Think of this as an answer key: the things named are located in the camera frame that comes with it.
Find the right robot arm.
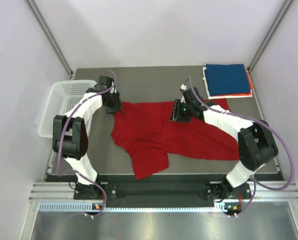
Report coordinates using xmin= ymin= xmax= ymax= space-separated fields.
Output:
xmin=170 ymin=85 xmax=279 ymax=202

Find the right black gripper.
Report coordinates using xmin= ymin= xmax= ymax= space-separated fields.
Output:
xmin=170 ymin=99 xmax=194 ymax=123

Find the slotted grey cable duct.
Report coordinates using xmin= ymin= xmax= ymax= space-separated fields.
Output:
xmin=40 ymin=199 xmax=242 ymax=213

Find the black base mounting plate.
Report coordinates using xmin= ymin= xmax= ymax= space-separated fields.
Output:
xmin=73 ymin=173 xmax=254 ymax=201

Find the right aluminium frame post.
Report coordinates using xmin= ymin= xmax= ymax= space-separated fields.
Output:
xmin=248 ymin=0 xmax=294 ymax=72

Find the folded blue t-shirt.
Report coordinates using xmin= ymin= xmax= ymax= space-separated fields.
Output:
xmin=206 ymin=64 xmax=250 ymax=96

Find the white plastic basket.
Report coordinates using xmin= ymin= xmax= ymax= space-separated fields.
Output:
xmin=37 ymin=79 xmax=96 ymax=138

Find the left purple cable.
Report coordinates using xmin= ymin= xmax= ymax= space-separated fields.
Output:
xmin=56 ymin=69 xmax=117 ymax=218

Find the left aluminium frame post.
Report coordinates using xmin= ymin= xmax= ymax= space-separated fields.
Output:
xmin=24 ymin=0 xmax=74 ymax=80

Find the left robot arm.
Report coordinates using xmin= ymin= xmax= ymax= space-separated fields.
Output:
xmin=52 ymin=75 xmax=122 ymax=200

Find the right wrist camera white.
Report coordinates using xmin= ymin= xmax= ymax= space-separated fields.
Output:
xmin=180 ymin=84 xmax=188 ymax=92

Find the folded orange t-shirt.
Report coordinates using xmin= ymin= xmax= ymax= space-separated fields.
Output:
xmin=233 ymin=71 xmax=253 ymax=97

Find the red t-shirt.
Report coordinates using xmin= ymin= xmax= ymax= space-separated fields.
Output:
xmin=111 ymin=101 xmax=239 ymax=180

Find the aluminium frame post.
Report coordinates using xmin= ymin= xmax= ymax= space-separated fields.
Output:
xmin=248 ymin=0 xmax=294 ymax=72
xmin=24 ymin=0 xmax=74 ymax=80

